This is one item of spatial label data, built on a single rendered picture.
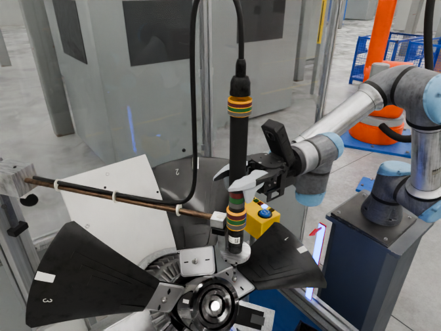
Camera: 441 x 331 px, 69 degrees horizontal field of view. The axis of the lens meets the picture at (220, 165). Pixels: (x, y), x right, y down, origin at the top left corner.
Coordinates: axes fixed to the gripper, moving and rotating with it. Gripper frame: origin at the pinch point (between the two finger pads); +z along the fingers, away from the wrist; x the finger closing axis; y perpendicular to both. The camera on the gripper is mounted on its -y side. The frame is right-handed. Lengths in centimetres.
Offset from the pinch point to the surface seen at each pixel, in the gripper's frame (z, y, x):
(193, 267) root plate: 5.0, 24.8, 5.1
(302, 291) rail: -40, 64, 3
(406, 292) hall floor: -160, 147, -1
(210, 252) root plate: 1.2, 21.3, 3.8
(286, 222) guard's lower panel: -112, 109, 70
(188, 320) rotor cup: 12.3, 28.3, -3.7
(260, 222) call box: -34, 41, 22
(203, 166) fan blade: -7.0, 7.4, 18.1
